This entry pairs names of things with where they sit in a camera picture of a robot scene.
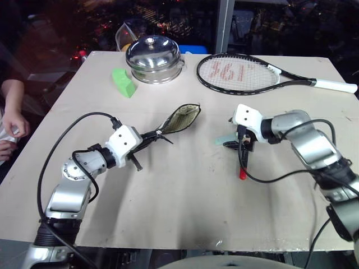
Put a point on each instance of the grid pattern zipper pouch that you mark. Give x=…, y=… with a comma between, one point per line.
x=183, y=117

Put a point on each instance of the grey metal post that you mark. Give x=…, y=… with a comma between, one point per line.
x=224, y=25

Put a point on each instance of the grey rounded shape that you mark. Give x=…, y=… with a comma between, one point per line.
x=224, y=262

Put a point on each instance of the black white tennis racket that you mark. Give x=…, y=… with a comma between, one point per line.
x=333, y=85

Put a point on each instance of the red marker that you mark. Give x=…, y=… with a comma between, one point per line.
x=243, y=174

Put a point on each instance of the bystander bare hand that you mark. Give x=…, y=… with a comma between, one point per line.
x=17, y=126
x=6, y=150

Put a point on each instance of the blue box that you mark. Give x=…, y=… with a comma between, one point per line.
x=193, y=49

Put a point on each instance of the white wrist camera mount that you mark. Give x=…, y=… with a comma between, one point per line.
x=124, y=143
x=247, y=117

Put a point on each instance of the green sponge block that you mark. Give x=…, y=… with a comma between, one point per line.
x=124, y=82

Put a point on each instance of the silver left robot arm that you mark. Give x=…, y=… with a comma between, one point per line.
x=67, y=196

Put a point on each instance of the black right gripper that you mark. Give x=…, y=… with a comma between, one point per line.
x=248, y=138

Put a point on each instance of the clear plastic container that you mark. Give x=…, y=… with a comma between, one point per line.
x=123, y=33

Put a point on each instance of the bystander bare forearm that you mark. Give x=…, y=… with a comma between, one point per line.
x=11, y=95

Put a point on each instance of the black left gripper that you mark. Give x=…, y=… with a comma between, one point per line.
x=143, y=141

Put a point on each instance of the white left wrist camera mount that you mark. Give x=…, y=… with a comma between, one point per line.
x=124, y=143

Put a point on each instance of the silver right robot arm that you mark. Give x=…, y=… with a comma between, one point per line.
x=314, y=143

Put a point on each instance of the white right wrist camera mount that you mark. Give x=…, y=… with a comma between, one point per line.
x=247, y=117

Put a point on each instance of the stainless steel pot lid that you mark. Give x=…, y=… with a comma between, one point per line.
x=152, y=53

